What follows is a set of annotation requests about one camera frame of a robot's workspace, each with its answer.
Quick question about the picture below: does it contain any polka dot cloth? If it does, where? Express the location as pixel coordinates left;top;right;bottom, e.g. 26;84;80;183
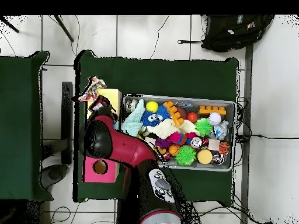
78;75;107;103

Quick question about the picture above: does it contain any wooden box with three holes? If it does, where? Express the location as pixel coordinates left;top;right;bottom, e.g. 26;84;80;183
83;88;123;183

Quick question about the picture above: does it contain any shallow clear mesh bin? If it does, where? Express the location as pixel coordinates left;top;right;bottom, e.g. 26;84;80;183
120;93;237;172

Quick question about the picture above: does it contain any black upright panel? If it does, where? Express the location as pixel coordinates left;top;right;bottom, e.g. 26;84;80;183
61;81;74;165

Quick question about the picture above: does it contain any mint green knitted cloth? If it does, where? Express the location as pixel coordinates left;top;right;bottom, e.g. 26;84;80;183
121;99;146;137

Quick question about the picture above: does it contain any blue spiky toy with eyes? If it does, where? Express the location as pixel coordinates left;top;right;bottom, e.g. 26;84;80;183
140;105;172;127

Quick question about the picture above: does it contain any yellow ball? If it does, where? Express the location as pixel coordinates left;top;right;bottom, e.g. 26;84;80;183
145;100;159;113

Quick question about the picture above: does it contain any dark green tablecloth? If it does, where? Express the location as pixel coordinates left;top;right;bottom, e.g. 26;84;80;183
0;50;54;202
73;50;239;207

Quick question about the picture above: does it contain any cream knitted cloth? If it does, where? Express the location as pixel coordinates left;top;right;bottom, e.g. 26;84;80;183
147;118;199;140

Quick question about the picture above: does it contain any long orange toy block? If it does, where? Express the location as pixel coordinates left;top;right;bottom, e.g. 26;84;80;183
163;100;185;128

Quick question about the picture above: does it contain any grey stand base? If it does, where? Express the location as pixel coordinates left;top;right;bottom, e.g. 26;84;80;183
40;164;69;190

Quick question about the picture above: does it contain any black tripod leg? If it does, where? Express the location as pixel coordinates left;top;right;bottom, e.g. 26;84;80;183
0;16;20;33
54;15;75;43

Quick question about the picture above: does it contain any orange ball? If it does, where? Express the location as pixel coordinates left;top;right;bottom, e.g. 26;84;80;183
187;112;199;124

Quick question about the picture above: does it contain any green spiky ball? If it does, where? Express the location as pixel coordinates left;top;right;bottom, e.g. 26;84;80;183
175;145;197;166

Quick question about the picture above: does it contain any green spiky toy with eyes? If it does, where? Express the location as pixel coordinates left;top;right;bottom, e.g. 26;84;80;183
194;117;214;138

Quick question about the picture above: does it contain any white baseball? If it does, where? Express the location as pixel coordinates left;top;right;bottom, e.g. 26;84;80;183
208;112;222;126

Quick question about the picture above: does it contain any black backpack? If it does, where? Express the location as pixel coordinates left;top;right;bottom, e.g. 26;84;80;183
176;15;276;53

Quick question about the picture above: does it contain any black power cable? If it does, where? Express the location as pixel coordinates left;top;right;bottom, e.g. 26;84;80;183
250;134;299;140

